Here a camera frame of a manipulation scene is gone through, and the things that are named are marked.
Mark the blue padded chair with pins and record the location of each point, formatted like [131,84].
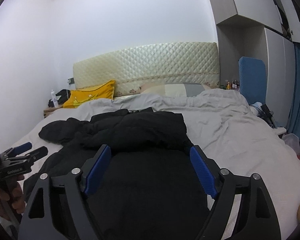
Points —
[252,79]

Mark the light grey duvet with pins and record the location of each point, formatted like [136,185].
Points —
[222,124]

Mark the black puffer jacket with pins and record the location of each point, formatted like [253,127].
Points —
[150,189]

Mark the wall power socket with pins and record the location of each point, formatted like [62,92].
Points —
[70,80]

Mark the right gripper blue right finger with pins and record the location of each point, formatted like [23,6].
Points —
[220,187]

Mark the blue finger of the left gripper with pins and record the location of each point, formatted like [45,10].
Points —
[30,157]
[15,151]

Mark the small bottles on shelf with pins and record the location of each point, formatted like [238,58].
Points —
[230,85]

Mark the floral cream pillow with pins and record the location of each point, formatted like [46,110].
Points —
[129,88]

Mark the white wardrobe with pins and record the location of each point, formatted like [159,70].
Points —
[266,30]

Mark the person's left hand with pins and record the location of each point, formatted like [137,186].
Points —
[18,203]

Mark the grey white pillow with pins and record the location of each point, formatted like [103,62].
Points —
[174,90]

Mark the wooden nightstand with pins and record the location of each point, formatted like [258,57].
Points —
[50,110]

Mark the cream quilted headboard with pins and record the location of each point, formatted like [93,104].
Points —
[178,62]

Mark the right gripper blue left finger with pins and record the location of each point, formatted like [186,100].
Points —
[84,184]

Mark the white spray bottle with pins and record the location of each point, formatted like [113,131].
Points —
[54,99]

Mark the yellow pillow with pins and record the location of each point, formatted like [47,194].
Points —
[80,96]

